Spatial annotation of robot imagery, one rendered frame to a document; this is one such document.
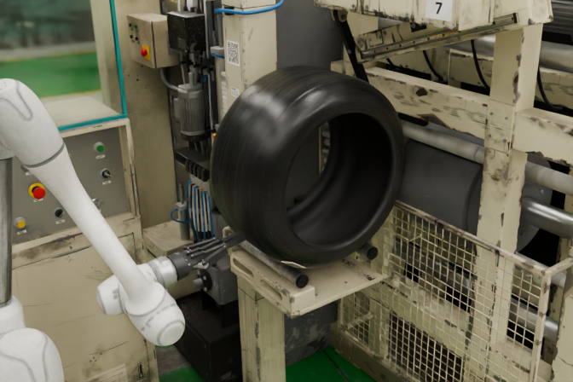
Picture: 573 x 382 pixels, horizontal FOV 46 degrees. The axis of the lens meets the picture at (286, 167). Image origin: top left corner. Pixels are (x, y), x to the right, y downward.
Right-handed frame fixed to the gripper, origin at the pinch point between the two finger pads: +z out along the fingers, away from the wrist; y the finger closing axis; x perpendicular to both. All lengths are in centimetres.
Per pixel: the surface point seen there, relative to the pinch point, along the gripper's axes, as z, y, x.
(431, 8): 55, -28, -58
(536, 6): 73, -46, -56
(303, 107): 22.7, -10.7, -36.3
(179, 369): 1, 81, 105
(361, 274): 41, -7, 29
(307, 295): 15.1, -11.7, 21.8
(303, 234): 31.3, 11.1, 17.3
